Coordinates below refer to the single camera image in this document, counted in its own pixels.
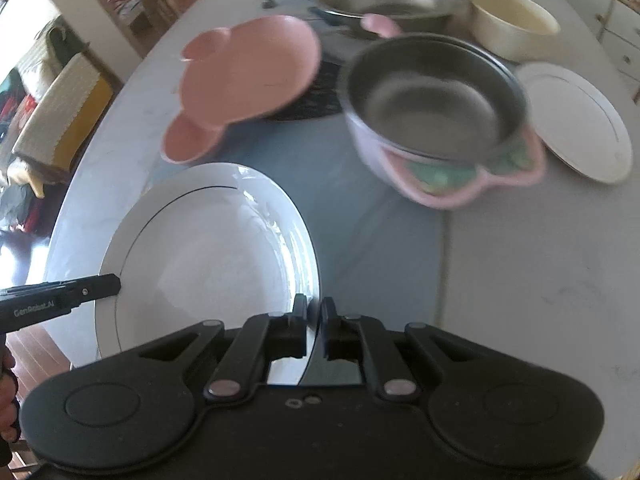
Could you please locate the large white plate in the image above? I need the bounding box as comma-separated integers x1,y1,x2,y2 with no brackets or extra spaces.
94,162,320,358

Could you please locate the pink pot with steel insert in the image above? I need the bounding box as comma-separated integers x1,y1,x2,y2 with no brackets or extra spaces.
337,14,546,210

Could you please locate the pink bear-shaped plate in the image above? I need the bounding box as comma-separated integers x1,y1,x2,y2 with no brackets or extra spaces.
162,15,321,164

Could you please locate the small white plate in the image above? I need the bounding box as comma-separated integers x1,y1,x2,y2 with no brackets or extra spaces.
515,62,634,185

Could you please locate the cream round bowl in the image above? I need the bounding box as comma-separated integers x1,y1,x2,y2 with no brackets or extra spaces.
471,0,561,63

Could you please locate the person left hand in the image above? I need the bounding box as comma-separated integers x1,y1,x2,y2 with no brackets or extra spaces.
0,347,21,443

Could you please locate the white sideboard cabinet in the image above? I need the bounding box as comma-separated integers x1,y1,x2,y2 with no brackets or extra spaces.
565,0,639,105

